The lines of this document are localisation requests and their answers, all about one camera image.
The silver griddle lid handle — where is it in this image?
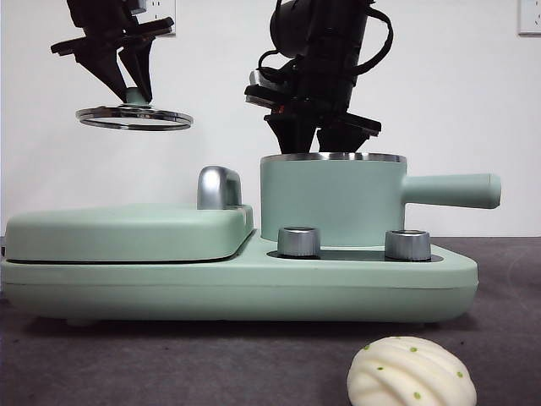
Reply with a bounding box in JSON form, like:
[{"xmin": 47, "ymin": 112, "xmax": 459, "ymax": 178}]
[{"xmin": 196, "ymin": 166, "xmax": 243, "ymax": 211}]

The white bun with green dots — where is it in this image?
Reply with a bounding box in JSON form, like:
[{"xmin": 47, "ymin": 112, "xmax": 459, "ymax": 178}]
[{"xmin": 346, "ymin": 336, "xmax": 478, "ymax": 406}]

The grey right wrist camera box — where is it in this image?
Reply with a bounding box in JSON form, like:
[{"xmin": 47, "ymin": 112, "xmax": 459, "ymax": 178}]
[{"xmin": 248, "ymin": 69, "xmax": 276, "ymax": 88}]

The mint green handled pot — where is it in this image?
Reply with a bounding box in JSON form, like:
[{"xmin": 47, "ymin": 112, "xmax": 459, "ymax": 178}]
[{"xmin": 259, "ymin": 151, "xmax": 502, "ymax": 250}]

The mint green breakfast machine base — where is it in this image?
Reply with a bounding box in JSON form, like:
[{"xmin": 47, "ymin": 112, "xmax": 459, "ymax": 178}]
[{"xmin": 0, "ymin": 230, "xmax": 479, "ymax": 329}]

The glass pot lid green knob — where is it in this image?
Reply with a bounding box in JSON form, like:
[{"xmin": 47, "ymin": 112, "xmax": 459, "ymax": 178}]
[{"xmin": 75, "ymin": 86, "xmax": 194, "ymax": 133}]

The silver control knob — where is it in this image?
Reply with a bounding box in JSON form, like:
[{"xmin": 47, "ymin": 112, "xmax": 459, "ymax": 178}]
[
  {"xmin": 384, "ymin": 229, "xmax": 433, "ymax": 261},
  {"xmin": 277, "ymin": 227, "xmax": 321, "ymax": 258}
]

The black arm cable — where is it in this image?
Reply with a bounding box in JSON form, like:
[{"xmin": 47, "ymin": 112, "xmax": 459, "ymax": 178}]
[
  {"xmin": 354, "ymin": 6, "xmax": 395, "ymax": 73},
  {"xmin": 256, "ymin": 49, "xmax": 299, "ymax": 84}
]

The mint green griddle lid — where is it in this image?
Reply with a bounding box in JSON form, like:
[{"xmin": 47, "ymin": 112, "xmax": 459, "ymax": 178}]
[{"xmin": 3, "ymin": 203, "xmax": 257, "ymax": 264}]

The white wall socket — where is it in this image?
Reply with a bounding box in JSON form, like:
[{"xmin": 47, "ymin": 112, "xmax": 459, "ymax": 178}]
[
  {"xmin": 148, "ymin": 0, "xmax": 178, "ymax": 37},
  {"xmin": 517, "ymin": 0, "xmax": 541, "ymax": 36}
]

